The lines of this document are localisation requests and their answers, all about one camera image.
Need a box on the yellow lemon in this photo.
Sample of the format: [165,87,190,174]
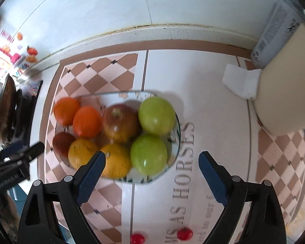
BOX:
[99,143,133,179]
[68,138,100,169]

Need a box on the red yellow apple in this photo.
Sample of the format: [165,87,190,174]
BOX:
[102,104,140,143]

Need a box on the oval floral ceramic plate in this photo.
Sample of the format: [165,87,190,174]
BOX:
[51,90,181,183]

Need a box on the black wok with metal handle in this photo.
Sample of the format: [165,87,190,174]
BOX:
[0,72,23,148]

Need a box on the red cherry tomato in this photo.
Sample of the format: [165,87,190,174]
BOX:
[130,232,145,244]
[177,227,194,241]

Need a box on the black gas stove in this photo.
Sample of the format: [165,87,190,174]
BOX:
[13,80,44,143]

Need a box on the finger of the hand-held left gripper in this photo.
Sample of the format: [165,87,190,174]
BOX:
[0,141,24,158]
[15,142,46,162]

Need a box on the green apple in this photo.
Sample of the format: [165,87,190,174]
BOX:
[138,96,176,135]
[130,133,168,175]

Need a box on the dark red apple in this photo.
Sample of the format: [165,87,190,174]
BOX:
[52,132,76,158]

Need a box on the brown checkered tablecloth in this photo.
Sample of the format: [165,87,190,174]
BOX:
[38,39,305,244]

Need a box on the colourful wall sticker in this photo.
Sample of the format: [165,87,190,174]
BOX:
[0,29,38,82]

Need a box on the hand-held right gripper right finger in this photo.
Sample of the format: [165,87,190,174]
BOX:
[198,151,288,244]

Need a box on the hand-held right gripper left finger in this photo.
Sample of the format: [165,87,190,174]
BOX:
[16,151,107,244]

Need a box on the cream utensil holder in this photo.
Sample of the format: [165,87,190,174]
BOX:
[252,22,305,136]

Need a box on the white folded tissue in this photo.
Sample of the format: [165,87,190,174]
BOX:
[222,63,262,100]

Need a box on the orange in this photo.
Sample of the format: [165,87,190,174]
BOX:
[53,97,80,126]
[73,106,103,139]

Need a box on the white printed packet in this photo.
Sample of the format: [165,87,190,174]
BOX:
[251,0,305,69]

